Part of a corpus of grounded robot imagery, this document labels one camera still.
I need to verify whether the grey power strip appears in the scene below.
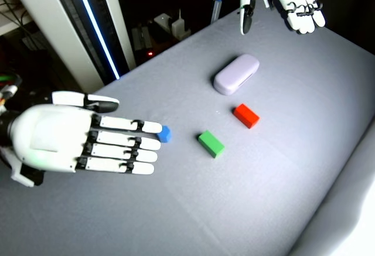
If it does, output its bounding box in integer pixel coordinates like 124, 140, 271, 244
131, 26, 153, 52

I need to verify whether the white power adapter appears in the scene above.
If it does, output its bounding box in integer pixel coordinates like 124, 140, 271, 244
154, 13, 172, 33

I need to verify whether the blue block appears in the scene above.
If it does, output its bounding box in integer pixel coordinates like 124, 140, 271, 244
156, 125, 173, 144

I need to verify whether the white shelf board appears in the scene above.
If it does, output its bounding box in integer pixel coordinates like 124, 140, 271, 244
0, 11, 32, 36

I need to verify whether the white column with blue light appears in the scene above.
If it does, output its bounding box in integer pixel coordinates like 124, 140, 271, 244
4, 0, 137, 93

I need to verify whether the grey table cloth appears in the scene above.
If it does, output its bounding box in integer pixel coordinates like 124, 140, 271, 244
0, 0, 375, 256

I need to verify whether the green block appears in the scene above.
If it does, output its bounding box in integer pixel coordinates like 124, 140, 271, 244
197, 130, 226, 159

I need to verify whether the white plastic bottle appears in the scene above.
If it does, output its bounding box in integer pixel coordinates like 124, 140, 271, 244
171, 9, 191, 42

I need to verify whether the lilac glasses case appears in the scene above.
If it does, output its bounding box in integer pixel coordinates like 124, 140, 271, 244
213, 53, 261, 95

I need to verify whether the red block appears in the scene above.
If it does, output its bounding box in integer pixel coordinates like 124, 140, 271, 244
233, 103, 261, 129

